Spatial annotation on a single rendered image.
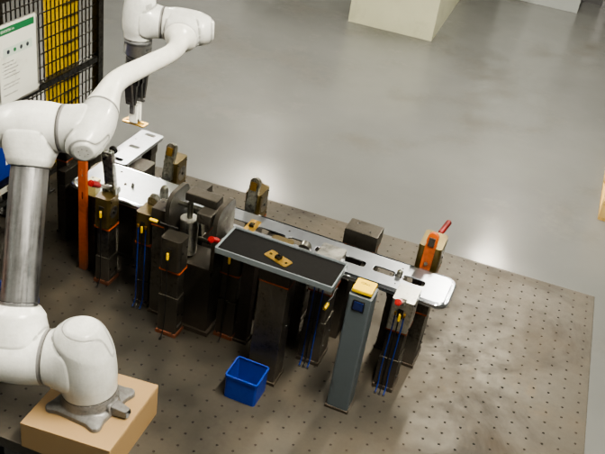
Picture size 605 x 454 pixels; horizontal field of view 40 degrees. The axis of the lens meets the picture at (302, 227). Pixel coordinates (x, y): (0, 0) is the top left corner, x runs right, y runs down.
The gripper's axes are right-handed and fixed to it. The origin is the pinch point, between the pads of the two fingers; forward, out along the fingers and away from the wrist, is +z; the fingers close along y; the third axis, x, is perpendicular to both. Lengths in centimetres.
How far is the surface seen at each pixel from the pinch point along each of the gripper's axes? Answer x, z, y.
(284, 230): -57, 29, 5
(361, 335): -98, 28, -37
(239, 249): -57, 14, -36
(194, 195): -34.3, 10.7, -20.7
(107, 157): -0.8, 9.3, -17.9
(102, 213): -0.5, 30.1, -19.9
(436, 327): -114, 59, 21
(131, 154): 12.9, 28.9, 20.7
